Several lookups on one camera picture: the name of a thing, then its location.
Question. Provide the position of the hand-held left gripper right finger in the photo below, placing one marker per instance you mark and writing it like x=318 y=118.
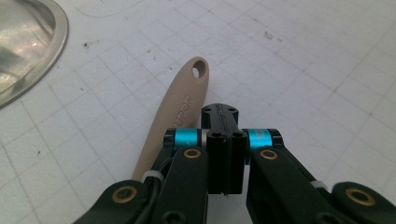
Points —
x=237 y=161

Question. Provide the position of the white grid mat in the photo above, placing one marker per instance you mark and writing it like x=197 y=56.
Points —
x=311 y=77

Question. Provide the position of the metal stand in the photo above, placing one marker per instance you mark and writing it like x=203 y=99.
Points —
x=25 y=46

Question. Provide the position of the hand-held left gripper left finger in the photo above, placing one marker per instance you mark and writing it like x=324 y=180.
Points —
x=218 y=161

